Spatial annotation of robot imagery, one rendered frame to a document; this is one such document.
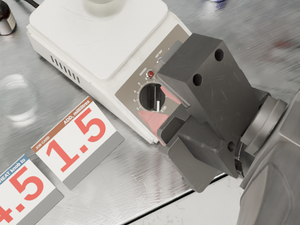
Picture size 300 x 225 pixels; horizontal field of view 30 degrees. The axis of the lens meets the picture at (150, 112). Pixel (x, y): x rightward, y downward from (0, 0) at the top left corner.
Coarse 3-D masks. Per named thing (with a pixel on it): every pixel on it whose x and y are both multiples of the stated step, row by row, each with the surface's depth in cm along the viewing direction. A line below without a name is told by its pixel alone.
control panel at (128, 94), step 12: (168, 36) 66; (180, 36) 66; (156, 48) 65; (168, 48) 66; (156, 60) 65; (144, 72) 65; (156, 72) 65; (132, 84) 64; (144, 84) 65; (120, 96) 64; (132, 96) 64; (132, 108) 64; (144, 108) 65; (168, 108) 66
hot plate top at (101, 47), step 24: (48, 0) 64; (72, 0) 64; (144, 0) 65; (48, 24) 63; (72, 24) 64; (96, 24) 64; (120, 24) 64; (144, 24) 64; (72, 48) 63; (96, 48) 63; (120, 48) 63; (96, 72) 62
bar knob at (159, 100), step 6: (150, 84) 65; (156, 84) 64; (144, 90) 64; (150, 90) 65; (156, 90) 64; (144, 96) 65; (150, 96) 65; (156, 96) 64; (162, 96) 65; (144, 102) 65; (150, 102) 65; (156, 102) 64; (162, 102) 66; (150, 108) 65; (156, 108) 64
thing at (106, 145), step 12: (96, 108) 67; (48, 132) 65; (108, 132) 68; (96, 144) 68; (108, 144) 68; (84, 156) 67; (96, 156) 68; (72, 168) 67; (84, 168) 67; (72, 180) 67
